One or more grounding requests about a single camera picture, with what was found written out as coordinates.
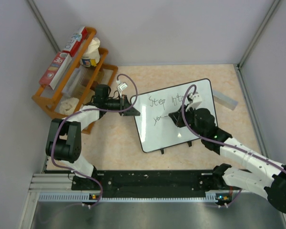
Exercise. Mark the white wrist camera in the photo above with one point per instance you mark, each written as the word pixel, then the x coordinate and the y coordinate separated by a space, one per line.
pixel 194 100
pixel 121 86

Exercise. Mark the red white wrap box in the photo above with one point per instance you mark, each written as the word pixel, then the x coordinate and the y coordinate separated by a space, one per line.
pixel 55 70

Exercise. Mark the clear box of brown items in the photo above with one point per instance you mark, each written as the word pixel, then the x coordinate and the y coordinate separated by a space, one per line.
pixel 78 81

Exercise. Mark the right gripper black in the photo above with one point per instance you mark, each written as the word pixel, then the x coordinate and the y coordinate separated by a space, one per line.
pixel 177 118

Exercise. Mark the grey slotted cable duct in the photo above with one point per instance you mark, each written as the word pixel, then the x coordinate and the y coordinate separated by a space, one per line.
pixel 89 198

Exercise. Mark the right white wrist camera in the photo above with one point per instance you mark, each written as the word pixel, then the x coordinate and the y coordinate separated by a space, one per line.
pixel 194 100

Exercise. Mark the white whiteboard black frame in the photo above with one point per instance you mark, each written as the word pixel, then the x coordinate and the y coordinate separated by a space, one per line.
pixel 160 124

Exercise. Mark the red white foil box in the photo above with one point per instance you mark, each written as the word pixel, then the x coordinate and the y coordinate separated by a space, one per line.
pixel 75 41

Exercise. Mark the grey whiteboard eraser block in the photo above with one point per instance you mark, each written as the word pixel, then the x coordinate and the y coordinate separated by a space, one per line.
pixel 224 100

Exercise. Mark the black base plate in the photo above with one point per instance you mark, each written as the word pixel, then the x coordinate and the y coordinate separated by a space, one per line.
pixel 157 183

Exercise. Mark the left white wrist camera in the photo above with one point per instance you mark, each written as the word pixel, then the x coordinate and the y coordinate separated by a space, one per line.
pixel 121 86

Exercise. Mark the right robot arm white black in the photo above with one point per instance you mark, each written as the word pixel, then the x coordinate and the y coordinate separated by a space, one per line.
pixel 262 176

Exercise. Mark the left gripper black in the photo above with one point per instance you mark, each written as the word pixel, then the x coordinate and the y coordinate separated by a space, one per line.
pixel 130 112

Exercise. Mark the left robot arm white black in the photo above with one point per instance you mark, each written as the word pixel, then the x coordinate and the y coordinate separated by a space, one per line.
pixel 64 141

